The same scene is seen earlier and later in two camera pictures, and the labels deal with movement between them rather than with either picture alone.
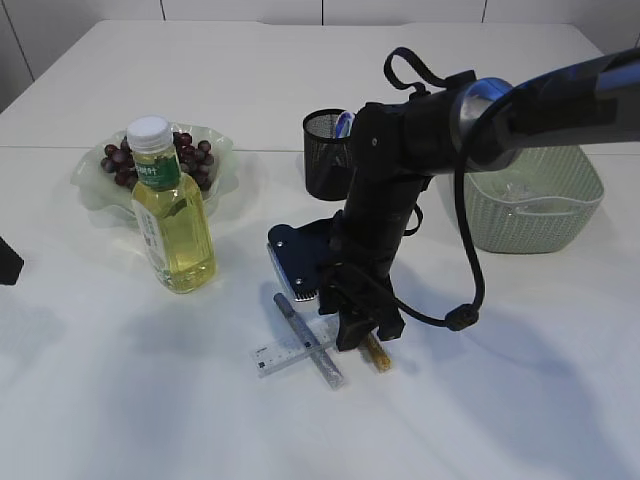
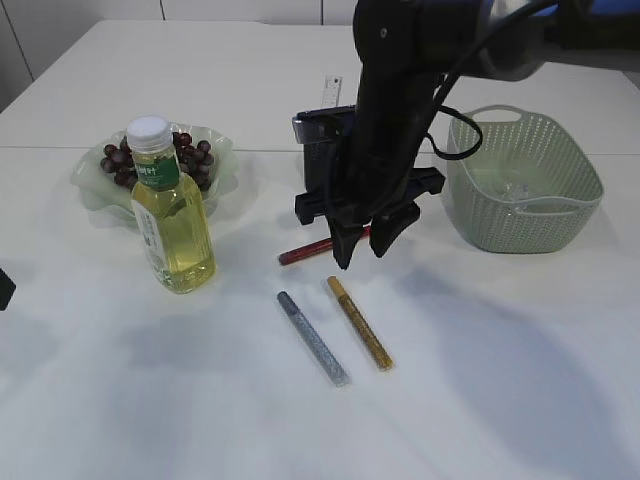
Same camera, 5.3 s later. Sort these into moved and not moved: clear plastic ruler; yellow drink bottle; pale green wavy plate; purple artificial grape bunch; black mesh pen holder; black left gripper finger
Moved: clear plastic ruler; black left gripper finger
Not moved: yellow drink bottle; purple artificial grape bunch; black mesh pen holder; pale green wavy plate
